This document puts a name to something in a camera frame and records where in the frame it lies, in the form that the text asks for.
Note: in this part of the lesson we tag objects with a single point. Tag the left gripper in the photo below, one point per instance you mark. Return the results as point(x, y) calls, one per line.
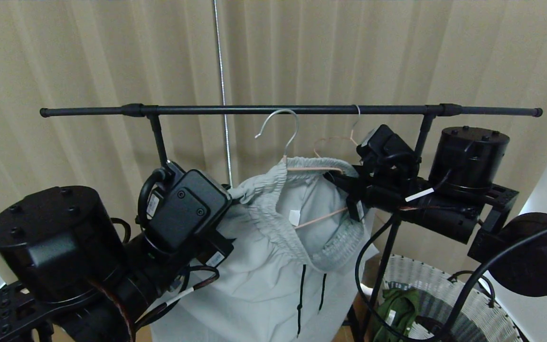
point(159, 275)

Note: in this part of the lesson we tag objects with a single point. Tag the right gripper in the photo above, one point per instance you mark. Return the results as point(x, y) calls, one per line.
point(425, 209)

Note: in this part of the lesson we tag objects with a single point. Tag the pale grey shorts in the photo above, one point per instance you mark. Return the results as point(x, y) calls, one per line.
point(254, 275)

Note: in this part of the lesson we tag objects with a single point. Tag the green garment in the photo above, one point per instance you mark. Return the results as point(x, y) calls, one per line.
point(399, 308)

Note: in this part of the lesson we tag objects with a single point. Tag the pink clothes hanger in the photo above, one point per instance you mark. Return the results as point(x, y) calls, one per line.
point(335, 138)
point(311, 168)

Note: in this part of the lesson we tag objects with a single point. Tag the white laundry basket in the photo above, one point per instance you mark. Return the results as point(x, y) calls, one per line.
point(463, 304)

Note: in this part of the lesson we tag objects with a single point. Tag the black clothes rack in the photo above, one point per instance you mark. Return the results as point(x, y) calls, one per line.
point(302, 109)

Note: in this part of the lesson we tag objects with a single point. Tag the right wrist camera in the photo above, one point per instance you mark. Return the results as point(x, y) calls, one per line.
point(382, 142)

